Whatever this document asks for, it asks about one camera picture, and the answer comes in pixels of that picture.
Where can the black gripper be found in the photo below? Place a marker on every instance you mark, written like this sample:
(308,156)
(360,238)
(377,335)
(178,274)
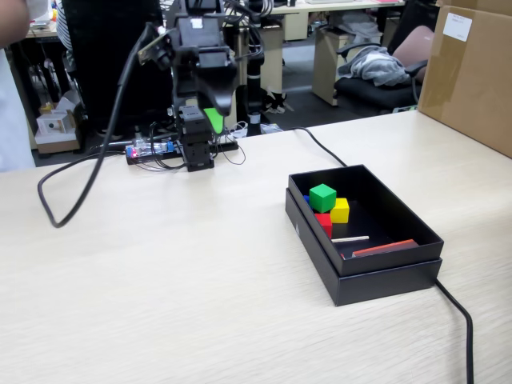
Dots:
(198,36)

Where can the blue cube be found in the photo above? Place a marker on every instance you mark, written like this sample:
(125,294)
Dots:
(306,200)

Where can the green cube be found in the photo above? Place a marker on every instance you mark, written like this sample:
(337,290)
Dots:
(322,200)

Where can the red cube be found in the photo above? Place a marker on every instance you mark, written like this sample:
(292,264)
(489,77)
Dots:
(325,226)

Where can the yellow cube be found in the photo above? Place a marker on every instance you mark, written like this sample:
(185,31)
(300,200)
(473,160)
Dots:
(341,212)

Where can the person's forearm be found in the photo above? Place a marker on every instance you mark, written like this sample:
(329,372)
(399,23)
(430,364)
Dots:
(12,24)

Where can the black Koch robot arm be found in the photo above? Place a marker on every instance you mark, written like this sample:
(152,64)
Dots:
(196,152)

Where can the small cardboard box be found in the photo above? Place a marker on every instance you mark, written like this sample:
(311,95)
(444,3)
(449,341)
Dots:
(56,140)

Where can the black box tray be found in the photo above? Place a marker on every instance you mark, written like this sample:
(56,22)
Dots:
(392,262)

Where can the black open box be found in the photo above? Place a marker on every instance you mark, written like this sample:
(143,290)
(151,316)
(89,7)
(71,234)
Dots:
(384,288)

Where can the large cardboard box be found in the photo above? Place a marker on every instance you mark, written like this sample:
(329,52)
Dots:
(472,80)

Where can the black vertical pole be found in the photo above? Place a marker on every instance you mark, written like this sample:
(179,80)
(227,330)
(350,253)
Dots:
(254,80)

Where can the white packet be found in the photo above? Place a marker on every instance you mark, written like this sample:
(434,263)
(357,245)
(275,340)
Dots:
(271,129)

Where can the long beige office desk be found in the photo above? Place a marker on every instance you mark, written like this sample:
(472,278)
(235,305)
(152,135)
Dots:
(352,6)
(284,15)

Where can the tall black chair back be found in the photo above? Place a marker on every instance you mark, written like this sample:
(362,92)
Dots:
(92,60)

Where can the grey clothing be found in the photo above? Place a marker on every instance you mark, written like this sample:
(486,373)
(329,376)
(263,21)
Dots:
(376,66)

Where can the person in striped shirt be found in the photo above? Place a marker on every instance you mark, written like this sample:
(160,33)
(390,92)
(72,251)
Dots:
(64,36)

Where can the small yellow item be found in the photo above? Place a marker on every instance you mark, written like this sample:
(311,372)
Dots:
(47,109)

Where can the long white stick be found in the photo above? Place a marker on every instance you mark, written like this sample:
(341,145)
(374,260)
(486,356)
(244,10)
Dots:
(350,239)

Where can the person's white shirt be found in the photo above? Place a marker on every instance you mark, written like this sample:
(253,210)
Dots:
(12,120)

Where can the black office chair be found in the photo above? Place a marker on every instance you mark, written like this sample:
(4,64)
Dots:
(416,44)

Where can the flat orange block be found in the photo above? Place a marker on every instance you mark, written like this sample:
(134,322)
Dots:
(384,249)

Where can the narrow beige pedestal cabinet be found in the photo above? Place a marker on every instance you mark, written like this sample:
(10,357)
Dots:
(276,56)

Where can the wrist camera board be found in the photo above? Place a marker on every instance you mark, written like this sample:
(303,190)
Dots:
(158,52)

